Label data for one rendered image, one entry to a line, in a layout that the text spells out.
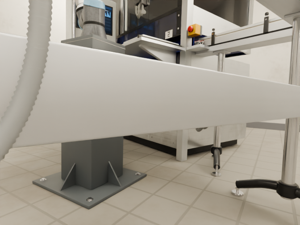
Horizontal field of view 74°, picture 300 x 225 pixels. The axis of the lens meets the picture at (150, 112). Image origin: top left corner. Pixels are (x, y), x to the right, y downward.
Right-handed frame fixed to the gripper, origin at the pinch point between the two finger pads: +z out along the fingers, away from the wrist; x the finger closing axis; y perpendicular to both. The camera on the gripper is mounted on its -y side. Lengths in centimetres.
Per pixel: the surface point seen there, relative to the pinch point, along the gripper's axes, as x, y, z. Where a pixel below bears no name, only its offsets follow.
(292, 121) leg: -89, 18, 64
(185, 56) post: -11.8, 35.8, 23.1
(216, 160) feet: -42, 38, 96
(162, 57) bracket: -2.4, 21.2, 24.9
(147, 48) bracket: -2.4, 6.8, 21.1
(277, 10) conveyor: -84, 9, 21
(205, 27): -12, 58, -3
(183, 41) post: -9.4, 35.8, 11.7
